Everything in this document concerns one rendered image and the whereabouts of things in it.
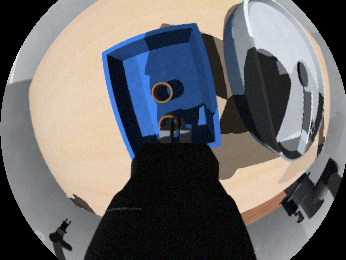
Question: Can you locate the blue open-top crate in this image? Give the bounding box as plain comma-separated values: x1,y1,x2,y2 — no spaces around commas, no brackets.
101,24,221,159

